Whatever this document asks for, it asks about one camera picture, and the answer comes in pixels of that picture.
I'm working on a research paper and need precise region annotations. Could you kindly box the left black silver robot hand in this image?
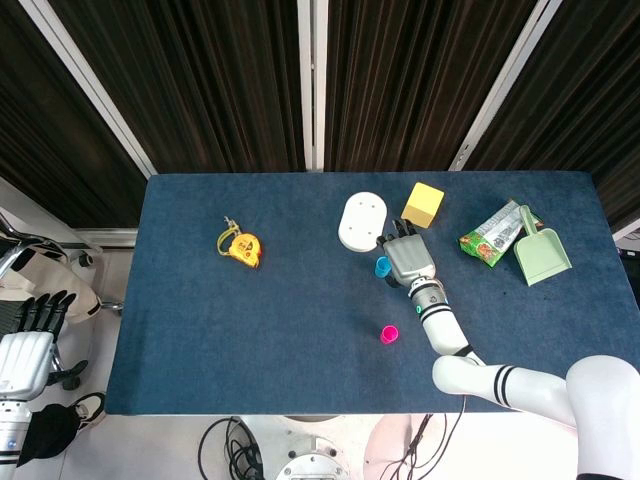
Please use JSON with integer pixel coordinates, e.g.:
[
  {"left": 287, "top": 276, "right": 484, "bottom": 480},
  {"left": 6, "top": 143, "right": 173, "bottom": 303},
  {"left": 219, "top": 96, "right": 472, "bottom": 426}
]
[{"left": 0, "top": 290, "right": 89, "bottom": 401}]

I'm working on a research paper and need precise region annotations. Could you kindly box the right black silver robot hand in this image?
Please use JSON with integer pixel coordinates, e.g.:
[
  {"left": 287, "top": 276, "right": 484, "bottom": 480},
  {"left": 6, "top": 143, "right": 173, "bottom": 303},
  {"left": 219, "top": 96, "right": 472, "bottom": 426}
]
[{"left": 374, "top": 217, "right": 437, "bottom": 290}]

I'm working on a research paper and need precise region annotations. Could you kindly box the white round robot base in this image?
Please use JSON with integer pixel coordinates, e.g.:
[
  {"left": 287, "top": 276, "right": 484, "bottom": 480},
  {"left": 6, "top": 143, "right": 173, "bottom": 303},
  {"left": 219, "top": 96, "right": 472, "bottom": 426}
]
[{"left": 274, "top": 434, "right": 351, "bottom": 480}]

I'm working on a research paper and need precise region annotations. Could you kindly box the yellow foam cube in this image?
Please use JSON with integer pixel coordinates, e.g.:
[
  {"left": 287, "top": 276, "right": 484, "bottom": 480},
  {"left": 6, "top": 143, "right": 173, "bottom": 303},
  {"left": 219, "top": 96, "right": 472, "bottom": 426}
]
[{"left": 400, "top": 181, "right": 446, "bottom": 230}]

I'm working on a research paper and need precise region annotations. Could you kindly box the white oval board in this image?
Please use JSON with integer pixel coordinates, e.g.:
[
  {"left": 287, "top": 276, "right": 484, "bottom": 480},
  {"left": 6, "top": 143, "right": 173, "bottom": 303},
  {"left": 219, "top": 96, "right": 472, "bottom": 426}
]
[{"left": 337, "top": 190, "right": 390, "bottom": 254}]

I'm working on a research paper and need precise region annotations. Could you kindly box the white black sneaker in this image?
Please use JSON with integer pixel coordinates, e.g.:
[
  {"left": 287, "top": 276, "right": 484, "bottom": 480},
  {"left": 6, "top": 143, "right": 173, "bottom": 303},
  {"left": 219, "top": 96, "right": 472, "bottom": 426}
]
[{"left": 74, "top": 392, "right": 107, "bottom": 431}]

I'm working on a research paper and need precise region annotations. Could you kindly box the green snack packet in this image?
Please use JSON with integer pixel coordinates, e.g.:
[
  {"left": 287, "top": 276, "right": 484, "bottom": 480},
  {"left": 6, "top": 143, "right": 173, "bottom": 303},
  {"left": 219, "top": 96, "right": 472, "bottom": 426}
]
[{"left": 457, "top": 199, "right": 544, "bottom": 270}]

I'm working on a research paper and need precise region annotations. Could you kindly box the pale green dustpan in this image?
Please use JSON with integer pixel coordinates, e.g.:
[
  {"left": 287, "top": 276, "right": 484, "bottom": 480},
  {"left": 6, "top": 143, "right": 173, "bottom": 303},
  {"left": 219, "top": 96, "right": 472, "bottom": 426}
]
[{"left": 513, "top": 204, "right": 573, "bottom": 287}]

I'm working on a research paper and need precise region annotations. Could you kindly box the yellow tape measure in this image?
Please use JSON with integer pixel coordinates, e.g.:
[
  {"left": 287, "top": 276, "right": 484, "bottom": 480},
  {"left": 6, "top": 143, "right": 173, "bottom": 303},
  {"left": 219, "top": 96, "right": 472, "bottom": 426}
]
[{"left": 216, "top": 214, "right": 265, "bottom": 271}]

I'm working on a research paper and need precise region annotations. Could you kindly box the blue table cloth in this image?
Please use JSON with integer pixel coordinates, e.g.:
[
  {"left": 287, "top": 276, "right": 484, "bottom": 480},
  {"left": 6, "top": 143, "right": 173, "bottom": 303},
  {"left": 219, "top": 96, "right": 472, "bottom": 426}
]
[{"left": 104, "top": 172, "right": 640, "bottom": 416}]

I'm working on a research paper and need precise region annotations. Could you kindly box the pale pink rounded panel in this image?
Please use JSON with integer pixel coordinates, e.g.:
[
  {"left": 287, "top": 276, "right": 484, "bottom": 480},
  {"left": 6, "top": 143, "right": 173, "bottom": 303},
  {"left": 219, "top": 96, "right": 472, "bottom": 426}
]
[{"left": 363, "top": 414, "right": 449, "bottom": 480}]

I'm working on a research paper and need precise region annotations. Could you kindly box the dark brown curtain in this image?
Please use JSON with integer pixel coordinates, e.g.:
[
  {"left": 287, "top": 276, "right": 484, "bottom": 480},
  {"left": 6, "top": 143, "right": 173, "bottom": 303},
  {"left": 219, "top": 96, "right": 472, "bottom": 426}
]
[
  {"left": 464, "top": 0, "right": 640, "bottom": 234},
  {"left": 0, "top": 0, "right": 149, "bottom": 229},
  {"left": 47, "top": 0, "right": 307, "bottom": 175},
  {"left": 323, "top": 0, "right": 539, "bottom": 173}
]

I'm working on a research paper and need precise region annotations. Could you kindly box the black cable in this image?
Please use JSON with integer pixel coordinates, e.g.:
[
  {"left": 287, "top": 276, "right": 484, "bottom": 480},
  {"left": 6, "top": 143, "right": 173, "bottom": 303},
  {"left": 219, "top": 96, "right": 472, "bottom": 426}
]
[
  {"left": 198, "top": 415, "right": 266, "bottom": 480},
  {"left": 384, "top": 413, "right": 466, "bottom": 480}
]

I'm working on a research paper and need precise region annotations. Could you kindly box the white partition post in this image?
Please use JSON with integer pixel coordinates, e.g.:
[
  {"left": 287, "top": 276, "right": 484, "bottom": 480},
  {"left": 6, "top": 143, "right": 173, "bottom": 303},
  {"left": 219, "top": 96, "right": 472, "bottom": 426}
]
[
  {"left": 448, "top": 0, "right": 551, "bottom": 172},
  {"left": 297, "top": 0, "right": 329, "bottom": 174},
  {"left": 19, "top": 0, "right": 159, "bottom": 179}
]

